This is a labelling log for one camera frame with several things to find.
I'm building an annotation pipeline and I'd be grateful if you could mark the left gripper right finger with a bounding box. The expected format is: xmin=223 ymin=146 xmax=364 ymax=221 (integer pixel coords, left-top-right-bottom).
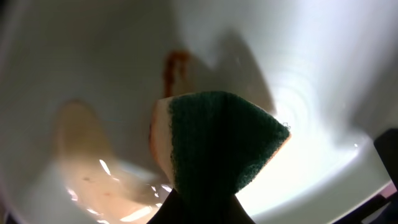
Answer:
xmin=222 ymin=195 xmax=255 ymax=224

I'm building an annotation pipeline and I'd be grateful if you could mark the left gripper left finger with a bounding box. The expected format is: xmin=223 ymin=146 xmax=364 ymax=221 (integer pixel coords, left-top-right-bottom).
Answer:
xmin=147 ymin=189 xmax=186 ymax=224

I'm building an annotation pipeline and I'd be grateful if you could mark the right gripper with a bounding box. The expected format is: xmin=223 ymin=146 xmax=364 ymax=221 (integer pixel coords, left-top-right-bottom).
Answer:
xmin=335 ymin=128 xmax=397 ymax=224

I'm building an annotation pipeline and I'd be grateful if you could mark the green yellow sponge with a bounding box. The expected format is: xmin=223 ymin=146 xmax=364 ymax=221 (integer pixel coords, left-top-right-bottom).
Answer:
xmin=149 ymin=91 xmax=290 ymax=205

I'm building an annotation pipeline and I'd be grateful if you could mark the light blue plate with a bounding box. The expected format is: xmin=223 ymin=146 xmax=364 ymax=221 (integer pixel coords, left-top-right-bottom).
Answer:
xmin=1 ymin=1 xmax=397 ymax=223

